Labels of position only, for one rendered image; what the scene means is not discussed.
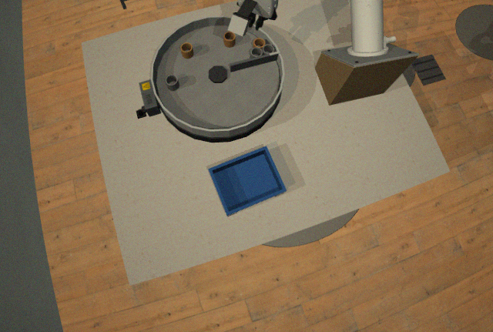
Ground bronze bushing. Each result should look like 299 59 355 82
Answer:
223 32 236 48
180 42 193 59
253 38 265 51

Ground grey metal bushing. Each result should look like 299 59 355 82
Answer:
263 45 274 55
166 75 179 91
250 47 263 58

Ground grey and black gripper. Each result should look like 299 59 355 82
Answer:
237 0 278 31

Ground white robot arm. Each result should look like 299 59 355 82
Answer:
228 0 396 57

